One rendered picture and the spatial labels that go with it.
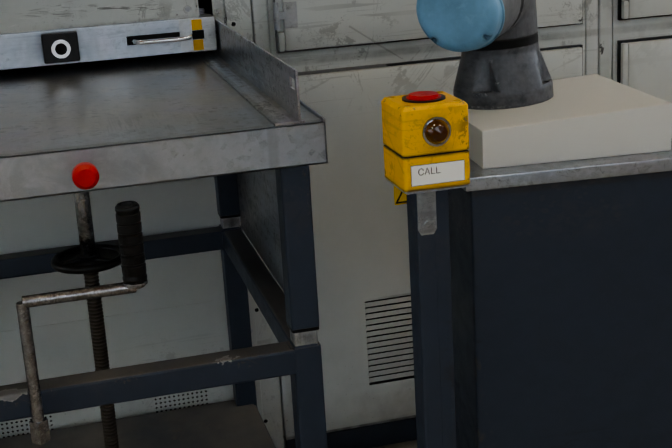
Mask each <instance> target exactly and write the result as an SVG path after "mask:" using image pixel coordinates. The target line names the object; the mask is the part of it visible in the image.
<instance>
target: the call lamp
mask: <svg viewBox="0 0 672 448"><path fill-rule="evenodd" d="M422 135H423V139H424V140H425V142H426V143H427V144H429V145H431V146H436V147H438V146H441V145H443V144H445V143H446V142H447V141H448V140H449V138H450V136H451V125H450V123H449V122H448V121H447V120H446V119H445V118H443V117H438V116H435V117H432V118H430V119H429V120H427V121H426V123H425V124H424V126H423V129H422Z"/></svg>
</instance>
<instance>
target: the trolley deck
mask: <svg viewBox="0 0 672 448"><path fill-rule="evenodd" d="M300 111H301V118H302V119H304V120H305V123H302V124H293V125H284V126H274V125H273V124H272V123H270V122H269V121H268V120H267V119H266V118H265V117H264V116H263V115H262V114H261V113H259V112H258V111H257V110H256V109H255V108H254V107H253V106H252V105H251V104H249V103H248V102H247V101H246V100H245V99H244V98H243V97H242V96H241V95H239V94H238V93H237V92H236V91H235V90H234V89H233V88H232V87H231V86H230V85H228V84H227V83H226V82H225V81H224V80H223V79H222V78H221V77H220V76H218V75H217V74H216V73H215V72H214V71H213V70H212V69H211V68H210V67H208V66H207V65H206V64H205V63H204V62H203V61H202V60H201V59H200V58H199V57H194V58H184V59H173V60H163V61H152V62H142V63H131V64H121V65H110V66H99V67H89V68H78V69H68V70H57V71H47V72H36V73H26V74H15V75H4V76H0V202H5V201H13V200H22V199H30V198H39V197H47V196H55V195H64V194H72V193H80V192H89V191H97V190H105V189H114V188H122V187H131V186H139V185H147V184H156V183H164V182H172V181H181V180H189V179H197V178H206V177H214V176H223V175H231V174H239V173H248V172H256V171H264V170H273V169H281V168H289V167H298V166H306V165H315V164H323V163H328V158H327V141H326V125H325V118H324V117H323V116H321V115H320V114H319V113H317V112H316V111H315V110H313V109H312V108H310V107H309V106H308V105H306V104H305V103H304V102H302V101H301V100H300ZM81 162H89V163H92V164H93V165H95V166H96V168H97V169H98V172H99V181H98V183H97V184H96V185H95V186H94V187H93V188H91V189H87V190H84V189H80V188H78V187H77V186H76V185H75V184H74V182H73V180H72V171H73V169H74V167H75V166H76V165H77V164H79V163H81Z"/></svg>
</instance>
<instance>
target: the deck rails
mask: <svg viewBox="0 0 672 448"><path fill-rule="evenodd" d="M215 29H216V31H217V34H216V40H217V50H215V53H213V54H203V55H198V57H199V58H200V59H201V60H202V61H203V62H204V63H205V64H206V65H207V66H208V67H210V68H211V69H212V70H213V71H214V72H215V73H216V74H217V75H218V76H220V77H221V78H222V79H223V80H224V81H225V82H226V83H227V84H228V85H230V86H231V87H232V88H233V89H234V90H235V91H236V92H237V93H238V94H239V95H241V96H242V97H243V98H244V99H245V100H246V101H247V102H248V103H249V104H251V105H252V106H253V107H254V108H255V109H256V110H257V111H258V112H259V113H261V114H262V115H263V116H264V117H265V118H266V119H267V120H268V121H269V122H270V123H272V124H273V125H274V126H284V125H293V124H302V123H305V120H304V119H302V118H301V111H300V96H299V81H298V70H296V69H295V68H293V67H291V66H290V65H288V64H287V63H285V62H284V61H282V60H280V59H279V58H277V57H276V56H274V55H272V54H271V53H269V52H268V51H266V50H264V49H263V48H261V47H260V46H258V45H256V44H255V43H253V42H252V41H250V40H248V39H247V38H245V37H244V36H242V35H241V34H239V33H237V32H236V31H234V30H233V29H231V28H229V27H228V26H226V25H225V24H223V23H221V22H220V21H218V20H217V19H215ZM292 78H293V79H294V82H295V88H294V87H292Z"/></svg>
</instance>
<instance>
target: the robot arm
mask: <svg viewBox="0 0 672 448"><path fill-rule="evenodd" d="M416 11H417V17H418V21H419V23H420V26H421V28H422V29H423V31H424V33H425V34H426V35H427V36H428V37H429V39H431V40H432V41H433V42H434V43H435V44H437V45H438V46H440V47H442V48H444V49H447V50H450V51H455V52H461V58H460V62H459V67H458V71H457V75H456V80H455V84H454V88H453V95H454V96H455V97H457V98H459V99H461V100H463V101H465V102H466V103H467V104H468V109H474V110H498V109H510V108H518V107H525V106H530V105H534V104H538V103H542V102H545V101H547V100H549V99H551V98H552V97H553V96H554V93H553V81H552V78H551V76H550V73H549V71H548V68H547V66H546V63H545V61H544V58H543V56H542V53H541V51H540V48H539V41H538V25H537V9H536V0H417V3H416Z"/></svg>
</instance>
